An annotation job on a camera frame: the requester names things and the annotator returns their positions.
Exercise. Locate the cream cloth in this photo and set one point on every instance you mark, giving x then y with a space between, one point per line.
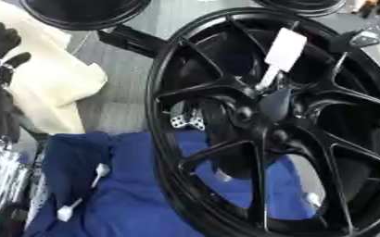
47 80

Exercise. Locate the black round wheel rim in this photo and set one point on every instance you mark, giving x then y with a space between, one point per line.
301 6
85 14

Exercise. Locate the perforated silver metal plate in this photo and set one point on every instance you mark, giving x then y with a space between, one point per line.
189 121

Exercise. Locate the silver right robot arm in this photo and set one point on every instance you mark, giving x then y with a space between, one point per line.
372 32

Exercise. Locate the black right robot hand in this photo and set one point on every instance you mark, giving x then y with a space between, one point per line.
276 105

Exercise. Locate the black spoked wheel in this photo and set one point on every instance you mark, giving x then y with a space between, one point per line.
209 197

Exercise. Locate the black bar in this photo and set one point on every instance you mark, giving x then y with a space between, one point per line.
131 40

